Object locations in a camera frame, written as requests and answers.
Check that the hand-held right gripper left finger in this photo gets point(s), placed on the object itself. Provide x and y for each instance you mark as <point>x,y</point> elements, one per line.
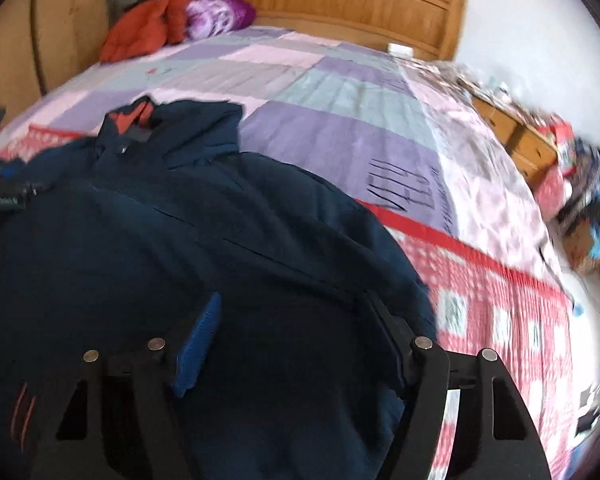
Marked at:
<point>200,340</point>

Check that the cardboard box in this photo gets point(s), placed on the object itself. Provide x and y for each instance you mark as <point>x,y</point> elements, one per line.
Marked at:
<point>587,245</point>

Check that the orange padded jacket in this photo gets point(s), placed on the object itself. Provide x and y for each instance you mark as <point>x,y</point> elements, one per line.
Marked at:
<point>140,30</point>

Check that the wooden wardrobe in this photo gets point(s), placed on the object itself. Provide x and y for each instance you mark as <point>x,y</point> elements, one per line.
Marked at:
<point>45,35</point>

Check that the navy blue padded jacket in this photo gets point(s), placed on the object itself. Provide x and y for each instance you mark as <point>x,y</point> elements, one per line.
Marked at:
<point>180,235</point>

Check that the wooden nightstand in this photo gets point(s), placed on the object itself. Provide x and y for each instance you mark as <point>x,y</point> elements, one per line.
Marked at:
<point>515,135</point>

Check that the red gift box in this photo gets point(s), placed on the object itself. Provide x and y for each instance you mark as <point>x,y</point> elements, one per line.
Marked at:
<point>562,140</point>

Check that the wooden bed headboard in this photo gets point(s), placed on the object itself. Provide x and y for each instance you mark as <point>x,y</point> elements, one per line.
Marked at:
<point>340,5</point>

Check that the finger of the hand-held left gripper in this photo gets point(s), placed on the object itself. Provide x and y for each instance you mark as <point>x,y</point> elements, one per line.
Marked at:
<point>7,169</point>

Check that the pink plastic bag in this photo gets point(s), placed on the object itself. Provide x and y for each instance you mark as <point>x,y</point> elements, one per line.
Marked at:
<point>550,187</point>

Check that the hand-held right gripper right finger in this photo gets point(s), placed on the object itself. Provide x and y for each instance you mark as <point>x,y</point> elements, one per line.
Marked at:
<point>387,330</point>

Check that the purple pink patchwork bed sheet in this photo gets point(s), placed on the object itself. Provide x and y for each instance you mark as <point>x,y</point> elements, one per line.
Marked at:
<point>330,110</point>

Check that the red white checked blanket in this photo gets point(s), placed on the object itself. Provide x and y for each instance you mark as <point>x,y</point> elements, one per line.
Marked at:
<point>495,310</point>

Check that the purple patterned pillow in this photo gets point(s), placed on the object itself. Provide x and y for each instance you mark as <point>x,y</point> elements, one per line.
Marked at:
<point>215,17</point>

